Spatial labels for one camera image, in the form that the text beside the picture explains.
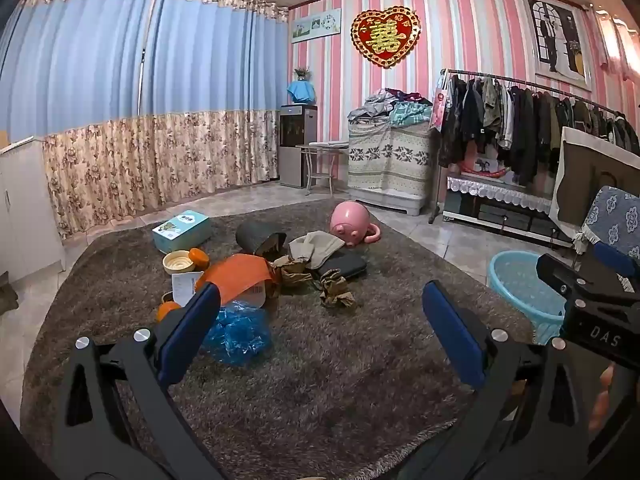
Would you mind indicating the dark low cabinet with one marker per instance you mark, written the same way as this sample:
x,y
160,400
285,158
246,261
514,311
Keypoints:
x,y
510,222

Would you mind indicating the orange plastic sheet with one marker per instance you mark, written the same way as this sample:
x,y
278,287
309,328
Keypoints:
x,y
240,272

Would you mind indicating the landscape wall picture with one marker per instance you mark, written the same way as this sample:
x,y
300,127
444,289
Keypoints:
x,y
316,25

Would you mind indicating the wall poster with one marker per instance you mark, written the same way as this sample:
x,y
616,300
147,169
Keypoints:
x,y
557,40

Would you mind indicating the grey water dispenser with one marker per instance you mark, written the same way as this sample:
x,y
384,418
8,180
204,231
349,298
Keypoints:
x,y
297,150

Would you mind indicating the pink printed hanging bag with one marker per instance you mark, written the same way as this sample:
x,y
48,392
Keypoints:
x,y
439,107

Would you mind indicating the white cabinet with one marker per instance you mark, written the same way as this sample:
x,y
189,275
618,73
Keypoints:
x,y
25,210

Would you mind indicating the blue floral curtain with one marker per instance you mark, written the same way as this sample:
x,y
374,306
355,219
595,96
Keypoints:
x,y
125,110

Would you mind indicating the black flat pouch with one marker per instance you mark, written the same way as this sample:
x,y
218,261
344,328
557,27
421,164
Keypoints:
x,y
345,262

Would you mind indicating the pink piggy bank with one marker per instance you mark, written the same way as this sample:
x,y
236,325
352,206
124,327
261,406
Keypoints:
x,y
350,220

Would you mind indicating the blue plastic wastebasket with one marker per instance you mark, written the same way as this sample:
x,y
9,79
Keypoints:
x,y
520,280

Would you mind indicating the pile of clothes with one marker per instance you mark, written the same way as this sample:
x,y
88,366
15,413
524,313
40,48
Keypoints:
x,y
395,107

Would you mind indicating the teal cardboard box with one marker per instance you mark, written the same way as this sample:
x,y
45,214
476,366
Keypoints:
x,y
182,232

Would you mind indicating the brown framed board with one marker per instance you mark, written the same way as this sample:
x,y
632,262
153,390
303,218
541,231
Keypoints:
x,y
580,180

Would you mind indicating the small potted plant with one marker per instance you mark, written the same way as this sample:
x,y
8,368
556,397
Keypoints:
x,y
302,74

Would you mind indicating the row of hanging clothes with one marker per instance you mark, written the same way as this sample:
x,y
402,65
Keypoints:
x,y
525,120

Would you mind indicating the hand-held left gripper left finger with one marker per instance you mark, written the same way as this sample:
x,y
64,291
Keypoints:
x,y
192,330

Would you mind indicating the blue cloth cover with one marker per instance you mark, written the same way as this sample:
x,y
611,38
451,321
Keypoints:
x,y
301,92

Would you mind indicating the blue plastic bag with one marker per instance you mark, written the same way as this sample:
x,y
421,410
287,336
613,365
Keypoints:
x,y
240,332

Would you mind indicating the brown crumpled paper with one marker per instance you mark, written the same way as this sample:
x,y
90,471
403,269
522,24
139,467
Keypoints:
x,y
337,290
292,272

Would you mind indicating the blue patterned cloth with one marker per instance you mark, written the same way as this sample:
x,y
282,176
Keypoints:
x,y
612,215

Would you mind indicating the small folding table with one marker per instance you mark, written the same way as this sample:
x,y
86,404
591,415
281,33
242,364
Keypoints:
x,y
325,146

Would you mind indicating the white paper slip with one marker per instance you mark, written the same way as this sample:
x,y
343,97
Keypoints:
x,y
185,287

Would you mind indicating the white lace cloth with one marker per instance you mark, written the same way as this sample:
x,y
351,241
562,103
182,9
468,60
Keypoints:
x,y
500,190

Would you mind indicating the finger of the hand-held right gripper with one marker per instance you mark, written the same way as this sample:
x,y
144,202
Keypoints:
x,y
615,260
557,272

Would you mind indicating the metal clothes rack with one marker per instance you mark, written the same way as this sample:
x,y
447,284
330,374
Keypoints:
x,y
525,81

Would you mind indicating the grey plastic cabinet base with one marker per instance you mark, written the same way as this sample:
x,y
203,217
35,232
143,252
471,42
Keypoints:
x,y
390,204

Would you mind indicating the patterned blanket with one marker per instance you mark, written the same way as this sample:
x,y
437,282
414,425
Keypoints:
x,y
390,160

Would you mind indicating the dark grey pouch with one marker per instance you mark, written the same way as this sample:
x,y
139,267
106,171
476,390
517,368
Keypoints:
x,y
250,235

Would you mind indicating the orange round lid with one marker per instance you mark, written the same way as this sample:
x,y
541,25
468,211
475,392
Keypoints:
x,y
200,259

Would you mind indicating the person's right hand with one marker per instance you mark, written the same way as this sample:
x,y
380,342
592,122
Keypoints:
x,y
606,392

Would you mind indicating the beige cloth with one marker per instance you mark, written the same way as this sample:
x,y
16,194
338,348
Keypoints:
x,y
317,247

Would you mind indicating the dark green cloth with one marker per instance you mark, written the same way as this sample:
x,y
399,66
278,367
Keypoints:
x,y
7,292

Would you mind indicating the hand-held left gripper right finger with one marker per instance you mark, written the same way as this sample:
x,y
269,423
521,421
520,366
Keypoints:
x,y
452,330

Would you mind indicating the cream plastic bowl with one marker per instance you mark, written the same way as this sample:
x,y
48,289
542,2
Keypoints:
x,y
179,262

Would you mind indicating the red heart wall decoration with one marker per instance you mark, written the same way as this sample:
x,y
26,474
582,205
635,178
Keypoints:
x,y
385,35

